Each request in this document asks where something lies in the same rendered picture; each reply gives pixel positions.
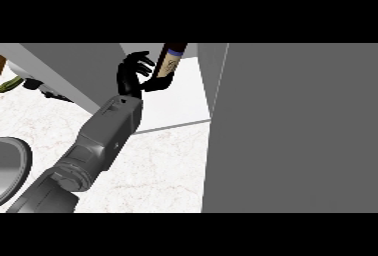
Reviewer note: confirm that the pale appliance with black parts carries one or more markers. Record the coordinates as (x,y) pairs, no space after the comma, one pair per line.
(32,83)

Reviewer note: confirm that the grey cabinet side panel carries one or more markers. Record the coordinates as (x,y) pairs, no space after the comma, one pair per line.
(73,66)

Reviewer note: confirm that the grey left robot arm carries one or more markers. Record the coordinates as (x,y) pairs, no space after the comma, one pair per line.
(107,130)

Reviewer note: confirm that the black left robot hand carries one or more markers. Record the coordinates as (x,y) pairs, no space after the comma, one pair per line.
(127,80)

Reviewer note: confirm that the large flat dark grey door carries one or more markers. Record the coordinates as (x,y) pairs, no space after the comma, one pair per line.
(295,133)

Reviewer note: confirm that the grey round pan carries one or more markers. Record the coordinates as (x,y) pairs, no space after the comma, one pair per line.
(11,166)

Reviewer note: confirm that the green vegetable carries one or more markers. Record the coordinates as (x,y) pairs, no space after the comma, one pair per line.
(10,84)

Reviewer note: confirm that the brown wooden object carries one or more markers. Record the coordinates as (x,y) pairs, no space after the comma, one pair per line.
(1,65)

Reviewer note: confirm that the white cabinet interior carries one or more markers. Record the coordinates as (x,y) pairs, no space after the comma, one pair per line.
(174,106)

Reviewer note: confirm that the dark wine bottle tan label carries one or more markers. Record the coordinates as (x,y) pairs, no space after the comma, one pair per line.
(169,65)

